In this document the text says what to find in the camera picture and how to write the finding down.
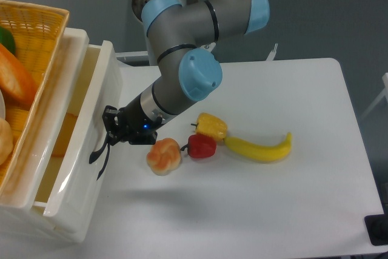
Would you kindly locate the beige toy bun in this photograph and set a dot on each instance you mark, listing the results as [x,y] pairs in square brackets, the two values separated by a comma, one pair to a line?
[6,136]

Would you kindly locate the orange carrot slice toy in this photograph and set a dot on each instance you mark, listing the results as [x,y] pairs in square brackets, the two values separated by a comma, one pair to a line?
[64,136]

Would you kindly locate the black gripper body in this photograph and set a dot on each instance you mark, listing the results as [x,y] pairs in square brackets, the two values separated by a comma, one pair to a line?
[138,128]

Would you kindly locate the yellow toy banana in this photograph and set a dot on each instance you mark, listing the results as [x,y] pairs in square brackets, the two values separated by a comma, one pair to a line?
[256,152]

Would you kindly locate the yellow toy bell pepper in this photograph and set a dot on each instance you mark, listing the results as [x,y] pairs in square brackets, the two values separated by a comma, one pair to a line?
[210,125]

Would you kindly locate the toy bread roll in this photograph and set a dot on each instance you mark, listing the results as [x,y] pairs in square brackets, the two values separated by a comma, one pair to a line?
[164,156]

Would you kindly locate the red toy bell pepper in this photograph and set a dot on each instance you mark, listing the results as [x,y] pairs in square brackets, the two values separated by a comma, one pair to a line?
[200,146]

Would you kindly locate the yellow wicker basket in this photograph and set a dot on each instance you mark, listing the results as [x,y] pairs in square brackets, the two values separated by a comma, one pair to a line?
[37,30]

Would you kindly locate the white frame at right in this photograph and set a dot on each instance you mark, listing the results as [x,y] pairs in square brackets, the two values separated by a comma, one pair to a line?
[378,99]

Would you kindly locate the white drawer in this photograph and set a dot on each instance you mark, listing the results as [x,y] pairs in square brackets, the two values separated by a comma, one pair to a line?
[67,194]

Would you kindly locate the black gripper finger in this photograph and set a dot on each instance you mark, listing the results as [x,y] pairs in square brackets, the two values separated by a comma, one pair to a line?
[110,119]
[112,139]

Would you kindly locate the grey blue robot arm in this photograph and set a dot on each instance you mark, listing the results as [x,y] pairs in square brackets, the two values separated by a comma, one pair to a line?
[176,33]

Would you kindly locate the black device at edge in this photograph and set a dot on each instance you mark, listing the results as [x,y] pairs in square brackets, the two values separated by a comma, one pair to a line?
[377,229]

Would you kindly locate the green toy vegetable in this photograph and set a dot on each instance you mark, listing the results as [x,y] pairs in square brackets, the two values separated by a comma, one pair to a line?
[7,40]

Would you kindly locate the orange toy bread loaf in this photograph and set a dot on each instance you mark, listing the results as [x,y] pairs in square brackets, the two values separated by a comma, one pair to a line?
[16,80]

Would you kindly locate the white drawer cabinet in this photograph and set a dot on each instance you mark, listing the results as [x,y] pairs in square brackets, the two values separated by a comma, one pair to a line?
[17,214]

